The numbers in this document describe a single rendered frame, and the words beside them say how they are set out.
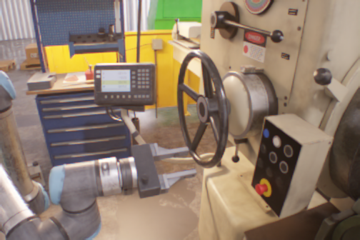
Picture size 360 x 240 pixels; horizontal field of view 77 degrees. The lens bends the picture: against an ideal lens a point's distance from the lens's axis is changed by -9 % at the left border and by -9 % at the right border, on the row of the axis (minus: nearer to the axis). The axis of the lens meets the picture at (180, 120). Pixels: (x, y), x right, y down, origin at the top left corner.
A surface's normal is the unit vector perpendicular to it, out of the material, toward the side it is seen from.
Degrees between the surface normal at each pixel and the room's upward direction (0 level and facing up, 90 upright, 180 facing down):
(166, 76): 90
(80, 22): 90
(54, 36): 90
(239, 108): 80
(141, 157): 24
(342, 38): 90
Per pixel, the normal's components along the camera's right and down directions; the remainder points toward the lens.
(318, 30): -0.95, 0.13
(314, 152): 0.32, 0.44
